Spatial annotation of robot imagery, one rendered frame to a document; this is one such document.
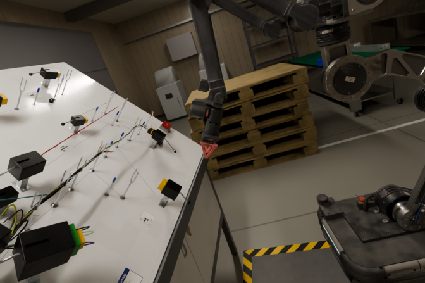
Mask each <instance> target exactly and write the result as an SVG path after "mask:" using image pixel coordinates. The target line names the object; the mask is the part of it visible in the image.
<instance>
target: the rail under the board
mask: <svg viewBox="0 0 425 283"><path fill-rule="evenodd" d="M209 158H210V157H208V158H204V154H203V155H202V158H201V159H200V162H199V166H198V167H197V170H196V173H195V175H194V178H193V181H192V183H191V186H190V189H189V191H188V194H187V197H186V199H187V200H188V201H190V204H187V201H186V200H185V202H184V204H183V206H182V210H181V212H180V214H179V217H178V220H177V222H176V225H175V228H174V230H173V233H172V235H171V238H170V240H169V243H168V246H167V248H166V251H165V253H164V256H163V259H162V261H161V264H160V266H159V269H158V271H157V274H156V277H155V279H154V282H153V283H170V282H171V278H172V275H173V272H174V269H175V265H176V262H177V259H178V255H179V253H180V250H181V247H182V243H183V240H184V237H185V234H186V231H187V227H188V224H189V221H190V217H191V215H192V212H193V209H194V205H195V202H196V199H197V196H198V193H199V189H200V186H201V183H202V179H203V177H204V174H205V171H206V167H207V164H208V161H209Z"/></svg>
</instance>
